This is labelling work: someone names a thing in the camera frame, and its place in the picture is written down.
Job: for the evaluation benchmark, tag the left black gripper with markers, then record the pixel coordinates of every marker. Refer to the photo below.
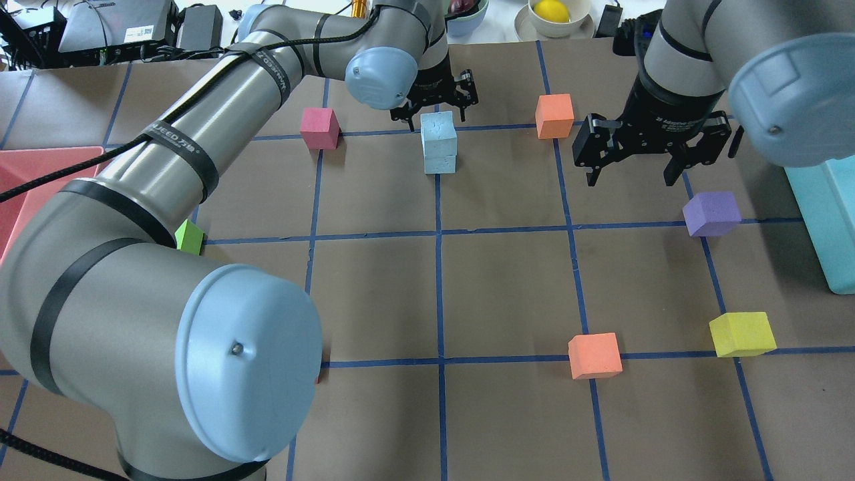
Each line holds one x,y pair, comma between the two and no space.
434,83

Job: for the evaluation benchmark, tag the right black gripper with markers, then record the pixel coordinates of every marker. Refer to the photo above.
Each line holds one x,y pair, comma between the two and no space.
668,107

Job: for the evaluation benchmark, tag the light blue block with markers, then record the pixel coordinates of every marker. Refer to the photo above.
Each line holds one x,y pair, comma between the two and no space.
440,164
438,135

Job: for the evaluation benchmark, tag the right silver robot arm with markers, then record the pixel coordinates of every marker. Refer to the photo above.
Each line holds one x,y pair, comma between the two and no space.
779,72

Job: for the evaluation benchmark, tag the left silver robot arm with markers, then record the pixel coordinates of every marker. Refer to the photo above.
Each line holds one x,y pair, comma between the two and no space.
206,369

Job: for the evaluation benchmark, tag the green bowl with fruit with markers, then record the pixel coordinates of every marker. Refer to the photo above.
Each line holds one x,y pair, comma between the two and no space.
463,17

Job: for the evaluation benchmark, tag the right purple foam block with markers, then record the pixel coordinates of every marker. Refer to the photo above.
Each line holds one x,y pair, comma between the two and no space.
711,214

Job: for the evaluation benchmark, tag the right far orange block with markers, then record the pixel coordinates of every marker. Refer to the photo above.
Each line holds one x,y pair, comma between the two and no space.
554,116

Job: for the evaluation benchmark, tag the orange block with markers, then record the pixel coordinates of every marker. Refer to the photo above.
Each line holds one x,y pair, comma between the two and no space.
554,116
594,356

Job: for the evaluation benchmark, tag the beige plate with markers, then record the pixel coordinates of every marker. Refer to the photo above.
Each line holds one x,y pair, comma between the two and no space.
525,32

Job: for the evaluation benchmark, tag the left far crimson block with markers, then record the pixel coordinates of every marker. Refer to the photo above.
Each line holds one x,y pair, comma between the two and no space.
320,128

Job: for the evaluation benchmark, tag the yellow lemon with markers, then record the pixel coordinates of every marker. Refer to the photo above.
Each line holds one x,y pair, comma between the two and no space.
552,10

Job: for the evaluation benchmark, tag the beige bowl with lemon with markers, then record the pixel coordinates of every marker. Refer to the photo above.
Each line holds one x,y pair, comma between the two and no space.
581,23

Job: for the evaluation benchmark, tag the black power adapter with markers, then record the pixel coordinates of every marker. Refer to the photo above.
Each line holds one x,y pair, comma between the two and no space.
611,19

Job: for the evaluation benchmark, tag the right near orange block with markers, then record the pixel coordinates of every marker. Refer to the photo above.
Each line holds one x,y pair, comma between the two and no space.
594,356

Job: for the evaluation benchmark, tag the yellow foam block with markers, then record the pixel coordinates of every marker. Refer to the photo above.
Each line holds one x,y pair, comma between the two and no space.
742,335

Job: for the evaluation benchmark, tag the cyan plastic tray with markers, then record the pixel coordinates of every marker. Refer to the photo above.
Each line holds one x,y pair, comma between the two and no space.
825,195

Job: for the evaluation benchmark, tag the green foam block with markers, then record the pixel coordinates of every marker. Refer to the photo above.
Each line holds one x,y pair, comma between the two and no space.
189,238

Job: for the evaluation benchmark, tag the black computer box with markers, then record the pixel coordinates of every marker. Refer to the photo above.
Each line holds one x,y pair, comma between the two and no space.
107,32

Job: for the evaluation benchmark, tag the orange handled tool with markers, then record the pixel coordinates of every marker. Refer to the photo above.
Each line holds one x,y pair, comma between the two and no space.
359,9

